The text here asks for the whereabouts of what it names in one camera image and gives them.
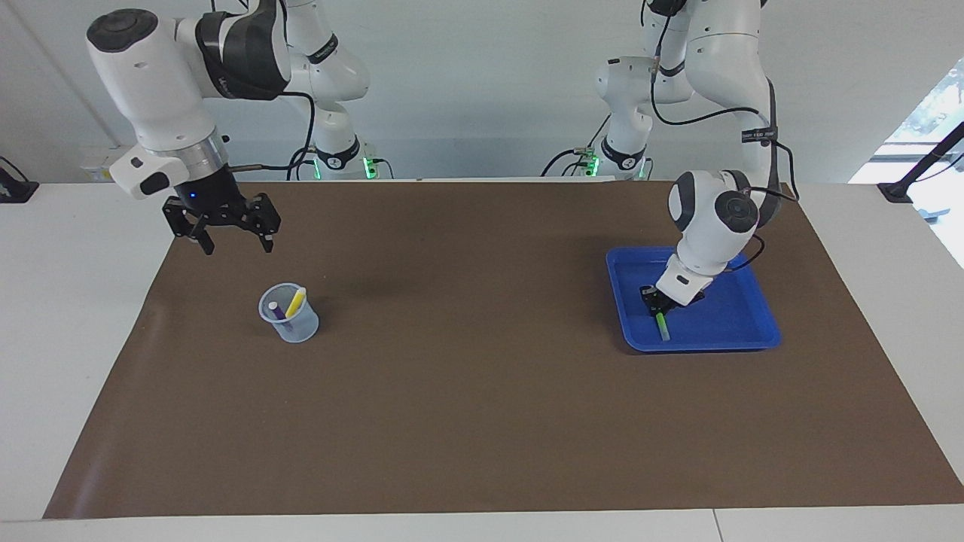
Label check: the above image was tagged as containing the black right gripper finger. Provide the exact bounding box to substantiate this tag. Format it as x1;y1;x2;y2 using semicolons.
245;193;282;254
164;199;215;257

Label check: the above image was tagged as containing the blue plastic tray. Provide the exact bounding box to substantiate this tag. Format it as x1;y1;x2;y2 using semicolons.
606;246;782;353

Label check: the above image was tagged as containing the clear plastic cup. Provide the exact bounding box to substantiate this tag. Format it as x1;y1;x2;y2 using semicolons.
258;283;320;344

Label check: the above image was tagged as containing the brown table mat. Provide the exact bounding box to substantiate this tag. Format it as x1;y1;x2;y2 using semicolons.
43;179;964;520

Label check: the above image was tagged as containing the black clamp stand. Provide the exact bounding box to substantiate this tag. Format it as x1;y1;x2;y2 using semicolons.
877;120;964;204

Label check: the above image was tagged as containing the bright window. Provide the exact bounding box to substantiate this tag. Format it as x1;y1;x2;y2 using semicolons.
849;60;964;268

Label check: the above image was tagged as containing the black right arm base cable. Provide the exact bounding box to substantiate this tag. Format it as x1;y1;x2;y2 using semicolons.
286;145;394;181

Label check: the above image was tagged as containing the black arm base cable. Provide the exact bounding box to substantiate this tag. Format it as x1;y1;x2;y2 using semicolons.
541;113;612;178
286;145;394;181

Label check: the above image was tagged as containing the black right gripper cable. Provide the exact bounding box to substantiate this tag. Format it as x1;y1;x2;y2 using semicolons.
226;89;317;172

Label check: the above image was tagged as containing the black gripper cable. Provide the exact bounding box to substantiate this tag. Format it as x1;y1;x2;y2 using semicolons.
648;0;799;272
226;89;317;172

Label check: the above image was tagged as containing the white wall socket box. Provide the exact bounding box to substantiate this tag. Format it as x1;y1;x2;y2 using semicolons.
79;145;125;183

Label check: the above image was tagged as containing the black desk mount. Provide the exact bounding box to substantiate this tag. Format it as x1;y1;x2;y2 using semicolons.
0;157;40;204

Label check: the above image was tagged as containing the black left arm base cable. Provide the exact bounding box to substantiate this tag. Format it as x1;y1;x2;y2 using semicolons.
541;113;612;178

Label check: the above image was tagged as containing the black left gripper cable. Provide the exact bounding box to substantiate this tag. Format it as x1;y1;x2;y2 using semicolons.
648;0;799;272

